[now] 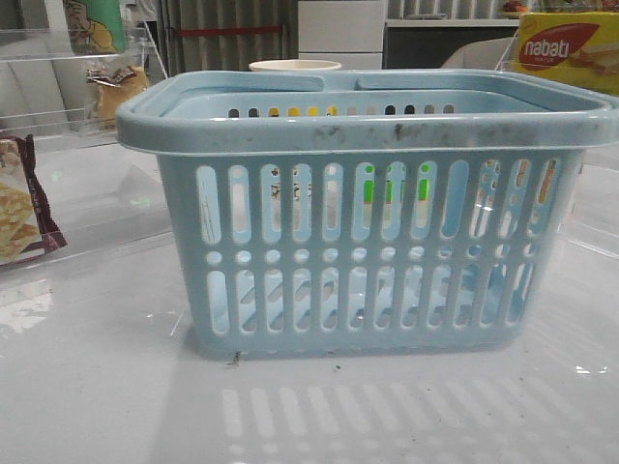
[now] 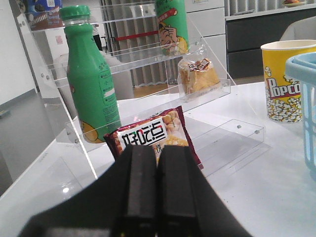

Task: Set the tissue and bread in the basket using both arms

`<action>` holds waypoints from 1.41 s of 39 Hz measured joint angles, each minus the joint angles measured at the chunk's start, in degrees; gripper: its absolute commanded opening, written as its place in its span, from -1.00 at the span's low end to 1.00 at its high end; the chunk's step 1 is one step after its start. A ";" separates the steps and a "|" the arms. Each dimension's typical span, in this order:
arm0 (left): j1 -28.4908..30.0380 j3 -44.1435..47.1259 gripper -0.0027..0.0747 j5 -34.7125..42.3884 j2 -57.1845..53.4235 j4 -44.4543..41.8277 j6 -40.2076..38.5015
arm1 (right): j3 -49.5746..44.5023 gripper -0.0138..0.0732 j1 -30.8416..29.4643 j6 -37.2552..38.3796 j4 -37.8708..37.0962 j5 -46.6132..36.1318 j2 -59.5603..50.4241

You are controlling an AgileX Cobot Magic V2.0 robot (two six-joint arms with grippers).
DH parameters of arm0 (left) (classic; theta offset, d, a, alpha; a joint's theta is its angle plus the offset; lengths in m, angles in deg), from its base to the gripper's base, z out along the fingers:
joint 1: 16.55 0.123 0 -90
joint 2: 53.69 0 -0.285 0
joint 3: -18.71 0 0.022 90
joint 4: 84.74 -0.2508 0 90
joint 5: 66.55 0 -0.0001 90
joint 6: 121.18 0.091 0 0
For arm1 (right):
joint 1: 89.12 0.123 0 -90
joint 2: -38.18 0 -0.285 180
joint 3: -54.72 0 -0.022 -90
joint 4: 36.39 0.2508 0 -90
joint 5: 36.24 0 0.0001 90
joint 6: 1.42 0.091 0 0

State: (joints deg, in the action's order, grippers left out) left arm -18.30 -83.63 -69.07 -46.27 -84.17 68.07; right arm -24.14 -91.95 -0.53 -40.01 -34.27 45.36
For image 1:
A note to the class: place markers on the bagged bread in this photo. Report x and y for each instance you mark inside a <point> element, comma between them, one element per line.
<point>111,89</point>

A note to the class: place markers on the light blue plastic basket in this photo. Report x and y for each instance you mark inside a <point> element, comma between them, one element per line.
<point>364,211</point>

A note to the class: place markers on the yellow popcorn paper cup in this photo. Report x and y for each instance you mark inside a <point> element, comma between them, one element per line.
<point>294,65</point>

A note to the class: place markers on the white cabinet in background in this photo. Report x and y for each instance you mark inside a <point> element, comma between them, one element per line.
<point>348,32</point>

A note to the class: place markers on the clear acrylic display shelf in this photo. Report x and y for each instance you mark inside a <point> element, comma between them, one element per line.
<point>97,195</point>

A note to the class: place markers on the maroon almond cracker packet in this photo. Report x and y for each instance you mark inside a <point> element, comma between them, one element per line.
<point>27,227</point>

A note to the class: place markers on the green cartoon snack can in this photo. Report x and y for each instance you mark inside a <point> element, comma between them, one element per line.
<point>95,26</point>

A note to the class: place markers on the fruit bowl on counter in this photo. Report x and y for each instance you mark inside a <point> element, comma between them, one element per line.
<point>513,7</point>

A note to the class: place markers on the yellow nabati wafer box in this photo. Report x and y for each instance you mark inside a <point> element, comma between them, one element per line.
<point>579,49</point>

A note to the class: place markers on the clear acrylic stand right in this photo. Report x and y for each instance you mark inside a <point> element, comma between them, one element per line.
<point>593,220</point>

